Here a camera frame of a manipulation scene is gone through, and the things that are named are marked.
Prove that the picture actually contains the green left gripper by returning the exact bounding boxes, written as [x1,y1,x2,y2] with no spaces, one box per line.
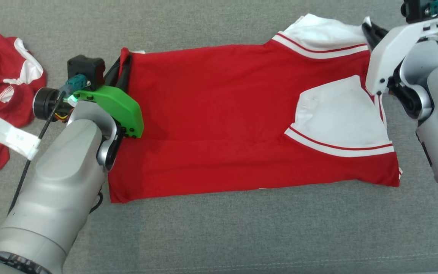
[74,53,144,139]

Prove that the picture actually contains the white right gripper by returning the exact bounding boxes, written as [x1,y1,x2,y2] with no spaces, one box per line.
[362,15,438,96]

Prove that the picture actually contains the red white sports shirt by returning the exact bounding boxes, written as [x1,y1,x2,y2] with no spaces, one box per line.
[107,13,403,204]

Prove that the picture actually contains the grey fabric sofa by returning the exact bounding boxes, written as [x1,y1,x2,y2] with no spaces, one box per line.
[0,0,438,274]

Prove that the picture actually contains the teal left cable connector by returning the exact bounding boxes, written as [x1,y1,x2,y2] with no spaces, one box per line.
[60,75,90,100]

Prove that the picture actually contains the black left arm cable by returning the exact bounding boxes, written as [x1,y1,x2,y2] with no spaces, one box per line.
[7,91,67,214]

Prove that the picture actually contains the white left cable tag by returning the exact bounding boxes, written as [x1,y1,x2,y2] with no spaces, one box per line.
[0,107,40,160]

